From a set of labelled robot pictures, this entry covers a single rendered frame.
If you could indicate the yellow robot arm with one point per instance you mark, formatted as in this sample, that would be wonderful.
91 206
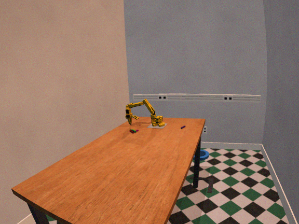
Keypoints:
155 120

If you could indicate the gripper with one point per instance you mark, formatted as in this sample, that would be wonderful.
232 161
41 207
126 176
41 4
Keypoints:
129 117

